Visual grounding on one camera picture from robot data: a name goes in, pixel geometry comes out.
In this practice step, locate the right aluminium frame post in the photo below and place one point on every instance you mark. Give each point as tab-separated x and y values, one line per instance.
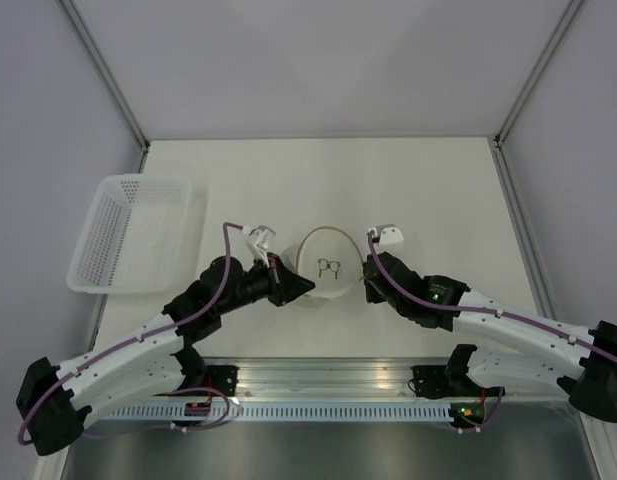
558	34

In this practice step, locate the white slotted cable duct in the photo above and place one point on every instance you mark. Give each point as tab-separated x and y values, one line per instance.
179	411

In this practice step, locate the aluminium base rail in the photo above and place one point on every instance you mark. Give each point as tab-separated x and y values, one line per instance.
376	379

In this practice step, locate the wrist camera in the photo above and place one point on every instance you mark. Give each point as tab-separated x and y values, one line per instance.
387	235
259	240

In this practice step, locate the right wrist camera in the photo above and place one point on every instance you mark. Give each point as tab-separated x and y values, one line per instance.
387	235

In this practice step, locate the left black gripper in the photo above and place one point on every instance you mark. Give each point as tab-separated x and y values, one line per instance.
285	286

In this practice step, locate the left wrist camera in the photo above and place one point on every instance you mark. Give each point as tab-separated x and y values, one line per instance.
259	240

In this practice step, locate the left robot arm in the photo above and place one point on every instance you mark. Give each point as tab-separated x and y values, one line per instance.
58	402

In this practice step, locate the white perforated plastic basket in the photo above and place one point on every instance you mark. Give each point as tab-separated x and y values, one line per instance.
134	233

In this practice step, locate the left aluminium frame post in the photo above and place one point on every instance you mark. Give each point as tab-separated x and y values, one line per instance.
88	42

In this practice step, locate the aluminium frame post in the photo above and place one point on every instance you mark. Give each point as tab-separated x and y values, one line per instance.
558	34
88	42

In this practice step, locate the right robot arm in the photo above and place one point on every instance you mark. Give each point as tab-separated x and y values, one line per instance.
577	360

